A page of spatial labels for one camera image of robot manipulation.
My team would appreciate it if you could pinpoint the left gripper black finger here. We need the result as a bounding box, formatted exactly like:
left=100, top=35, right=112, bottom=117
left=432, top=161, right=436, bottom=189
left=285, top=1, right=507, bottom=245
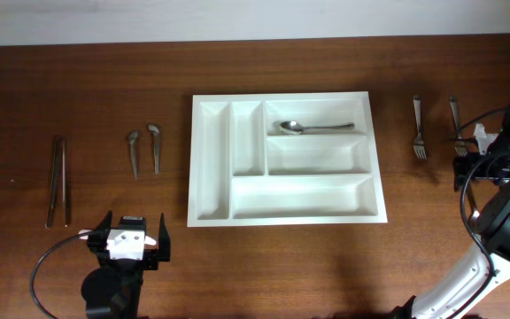
left=158, top=214, right=171, bottom=261
left=87, top=210, right=112, bottom=248

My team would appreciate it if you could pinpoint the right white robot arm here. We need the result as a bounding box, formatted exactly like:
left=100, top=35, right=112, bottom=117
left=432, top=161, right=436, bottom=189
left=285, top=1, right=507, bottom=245
left=389, top=104, right=510, bottom=319

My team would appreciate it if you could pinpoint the left small steel spoon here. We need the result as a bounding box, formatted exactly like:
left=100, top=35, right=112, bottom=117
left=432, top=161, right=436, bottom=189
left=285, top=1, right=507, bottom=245
left=127, top=130, right=139, bottom=179

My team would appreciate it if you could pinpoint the steel fork farther right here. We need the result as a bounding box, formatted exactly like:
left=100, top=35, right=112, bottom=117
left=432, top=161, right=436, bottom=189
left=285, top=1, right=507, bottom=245
left=449, top=96, right=468, bottom=156

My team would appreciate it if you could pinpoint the steel fork nearer tray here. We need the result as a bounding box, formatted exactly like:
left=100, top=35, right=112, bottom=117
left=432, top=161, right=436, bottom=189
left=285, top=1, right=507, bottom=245
left=413, top=95, right=427, bottom=160

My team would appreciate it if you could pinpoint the right small steel spoon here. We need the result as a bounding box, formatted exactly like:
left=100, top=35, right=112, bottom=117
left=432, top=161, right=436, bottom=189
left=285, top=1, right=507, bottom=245
left=148, top=123, right=161, bottom=175

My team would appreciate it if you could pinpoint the right steel chopstick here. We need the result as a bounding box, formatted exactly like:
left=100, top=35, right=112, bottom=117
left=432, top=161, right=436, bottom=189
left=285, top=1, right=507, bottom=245
left=62, top=138, right=71, bottom=227

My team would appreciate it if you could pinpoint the small steel spoon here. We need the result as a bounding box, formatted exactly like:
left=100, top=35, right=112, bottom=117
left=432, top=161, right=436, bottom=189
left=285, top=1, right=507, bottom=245
left=127, top=130, right=139, bottom=179
left=148, top=123, right=161, bottom=175

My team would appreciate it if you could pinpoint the white plastic cutlery tray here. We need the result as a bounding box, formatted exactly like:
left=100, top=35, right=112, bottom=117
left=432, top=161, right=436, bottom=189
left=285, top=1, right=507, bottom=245
left=188, top=91, right=387, bottom=227

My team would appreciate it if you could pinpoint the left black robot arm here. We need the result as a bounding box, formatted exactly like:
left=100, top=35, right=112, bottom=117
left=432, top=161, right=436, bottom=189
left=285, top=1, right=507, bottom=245
left=79, top=212, right=171, bottom=318

